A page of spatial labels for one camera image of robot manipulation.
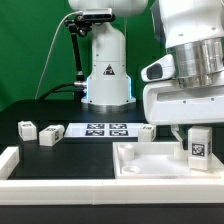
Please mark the white square tabletop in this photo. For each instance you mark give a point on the white square tabletop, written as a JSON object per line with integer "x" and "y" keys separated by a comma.
{"x": 157, "y": 160}

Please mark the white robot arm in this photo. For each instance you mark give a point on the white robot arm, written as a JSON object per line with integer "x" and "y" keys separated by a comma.
{"x": 179, "y": 44}

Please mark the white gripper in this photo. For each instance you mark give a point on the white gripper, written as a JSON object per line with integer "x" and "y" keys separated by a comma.
{"x": 165, "y": 103}

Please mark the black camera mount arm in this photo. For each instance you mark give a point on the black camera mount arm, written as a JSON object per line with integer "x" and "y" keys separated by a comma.
{"x": 80, "y": 26}

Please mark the white U-shaped fence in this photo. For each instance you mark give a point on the white U-shaped fence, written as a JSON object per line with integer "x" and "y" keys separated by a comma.
{"x": 88, "y": 178}

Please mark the white fiducial marker sheet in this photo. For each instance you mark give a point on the white fiducial marker sheet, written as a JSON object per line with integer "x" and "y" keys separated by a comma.
{"x": 84, "y": 130}

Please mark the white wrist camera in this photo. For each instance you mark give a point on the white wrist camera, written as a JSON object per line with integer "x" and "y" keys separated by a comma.
{"x": 162, "y": 69}

